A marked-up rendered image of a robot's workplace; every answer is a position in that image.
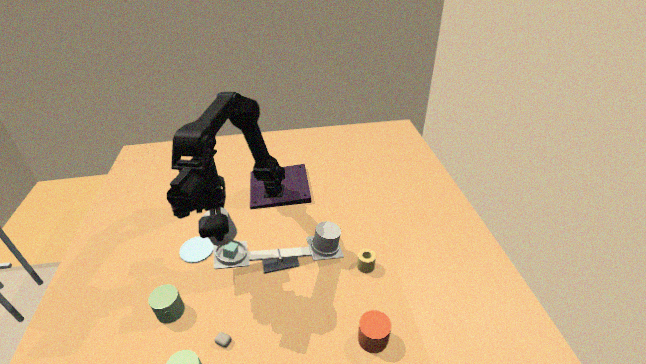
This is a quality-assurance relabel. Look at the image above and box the green cylinder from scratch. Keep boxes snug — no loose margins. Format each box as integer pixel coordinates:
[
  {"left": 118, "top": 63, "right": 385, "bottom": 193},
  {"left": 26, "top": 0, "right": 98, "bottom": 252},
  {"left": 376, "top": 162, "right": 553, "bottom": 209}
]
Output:
[
  {"left": 166, "top": 350, "right": 201, "bottom": 364},
  {"left": 148, "top": 284, "right": 185, "bottom": 323}
]

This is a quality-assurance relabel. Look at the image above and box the orange-brown cylinder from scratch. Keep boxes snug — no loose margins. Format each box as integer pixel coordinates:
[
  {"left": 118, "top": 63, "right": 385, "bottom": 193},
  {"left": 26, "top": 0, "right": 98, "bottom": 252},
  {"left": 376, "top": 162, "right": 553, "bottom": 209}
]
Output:
[{"left": 358, "top": 310, "right": 392, "bottom": 353}]

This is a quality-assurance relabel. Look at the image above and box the pale yellow tape roll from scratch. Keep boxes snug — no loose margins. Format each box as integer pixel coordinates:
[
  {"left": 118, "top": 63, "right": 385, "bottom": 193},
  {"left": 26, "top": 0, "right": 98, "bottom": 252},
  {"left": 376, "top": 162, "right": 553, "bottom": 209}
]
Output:
[{"left": 357, "top": 249, "right": 376, "bottom": 273}]

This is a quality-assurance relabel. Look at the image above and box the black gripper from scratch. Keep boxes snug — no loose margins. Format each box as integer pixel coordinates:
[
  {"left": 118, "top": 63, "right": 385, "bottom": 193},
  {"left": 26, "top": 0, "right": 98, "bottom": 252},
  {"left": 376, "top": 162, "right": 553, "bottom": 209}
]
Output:
[{"left": 198, "top": 175, "right": 229, "bottom": 241}]

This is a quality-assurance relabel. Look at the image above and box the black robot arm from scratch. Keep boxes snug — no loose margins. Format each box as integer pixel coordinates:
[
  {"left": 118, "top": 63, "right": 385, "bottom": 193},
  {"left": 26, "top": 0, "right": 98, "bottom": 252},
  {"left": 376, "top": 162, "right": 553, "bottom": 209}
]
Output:
[{"left": 166, "top": 92, "right": 285, "bottom": 218}]

